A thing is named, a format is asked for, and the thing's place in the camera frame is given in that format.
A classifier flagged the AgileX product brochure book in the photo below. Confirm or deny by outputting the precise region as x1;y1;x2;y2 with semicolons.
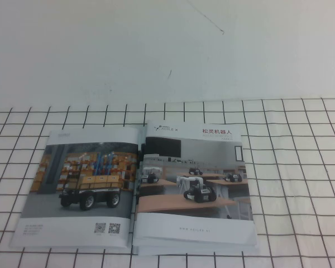
7;119;260;256

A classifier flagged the white black-grid tablecloth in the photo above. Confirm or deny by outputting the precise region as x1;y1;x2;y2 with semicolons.
0;97;335;268

